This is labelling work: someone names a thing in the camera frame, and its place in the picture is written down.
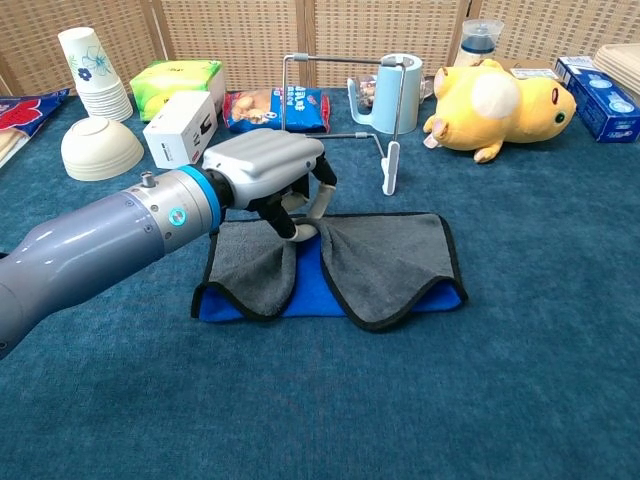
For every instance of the beige lidded food container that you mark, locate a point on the beige lidded food container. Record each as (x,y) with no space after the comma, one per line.
(622,60)

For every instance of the blue biscuit bag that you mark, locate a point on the blue biscuit bag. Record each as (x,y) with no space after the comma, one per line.
(260,112)

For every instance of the rubber gloves package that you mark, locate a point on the rubber gloves package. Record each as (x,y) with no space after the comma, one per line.
(20,115)

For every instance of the grey and blue cloth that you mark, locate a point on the grey and blue cloth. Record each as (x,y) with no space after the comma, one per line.
(390,265)

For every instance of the yellow plush toy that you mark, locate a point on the yellow plush toy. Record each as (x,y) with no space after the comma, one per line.
(500,120)

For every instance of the stack of paper cups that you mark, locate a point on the stack of paper cups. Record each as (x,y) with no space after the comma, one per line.
(95,70)

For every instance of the clear lidded jar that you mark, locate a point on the clear lidded jar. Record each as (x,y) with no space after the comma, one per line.
(477,42)

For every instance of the clear snack packet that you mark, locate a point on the clear snack packet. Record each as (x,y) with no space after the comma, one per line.
(367,90)

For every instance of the wooden rattan folding screen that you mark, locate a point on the wooden rattan folding screen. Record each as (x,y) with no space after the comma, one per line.
(240,35)

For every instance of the brown cardboard box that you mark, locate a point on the brown cardboard box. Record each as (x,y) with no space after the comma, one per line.
(535,73)

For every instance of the blue and white carton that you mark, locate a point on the blue and white carton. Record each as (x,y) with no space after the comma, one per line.
(600,105)

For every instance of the light blue mug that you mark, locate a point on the light blue mug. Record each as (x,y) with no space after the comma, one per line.
(385,105)

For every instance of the blue carpet table mat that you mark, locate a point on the blue carpet table mat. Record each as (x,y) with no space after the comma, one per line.
(500,375)

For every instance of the beige upturned bowl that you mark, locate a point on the beige upturned bowl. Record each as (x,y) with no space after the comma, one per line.
(100,150)

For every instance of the small white carton box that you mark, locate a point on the small white carton box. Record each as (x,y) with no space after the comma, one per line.
(175,130)

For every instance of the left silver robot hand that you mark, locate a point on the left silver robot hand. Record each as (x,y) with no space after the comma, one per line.
(265,155)

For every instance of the green tissue box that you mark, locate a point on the green tissue box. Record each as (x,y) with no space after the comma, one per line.
(170,80)

